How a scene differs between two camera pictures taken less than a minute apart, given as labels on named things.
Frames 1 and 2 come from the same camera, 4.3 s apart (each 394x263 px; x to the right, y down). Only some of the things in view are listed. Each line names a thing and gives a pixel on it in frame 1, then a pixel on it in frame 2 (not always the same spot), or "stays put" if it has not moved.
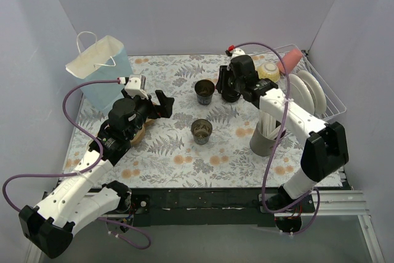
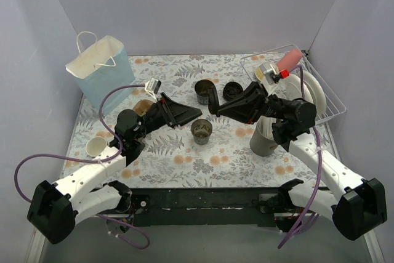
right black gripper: [226, 82] → [257, 101]
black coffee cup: [204, 89] stays put
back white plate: [316, 90] stays put
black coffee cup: [201, 129] stays put
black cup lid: [230, 95] stays put
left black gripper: [157, 106] → [167, 111]
